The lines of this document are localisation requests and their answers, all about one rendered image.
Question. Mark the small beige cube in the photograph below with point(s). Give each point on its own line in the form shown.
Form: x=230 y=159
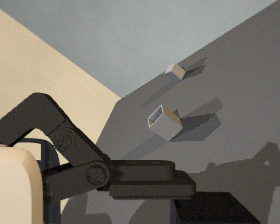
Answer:
x=175 y=72

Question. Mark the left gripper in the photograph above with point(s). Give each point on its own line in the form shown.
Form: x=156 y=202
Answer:
x=25 y=194

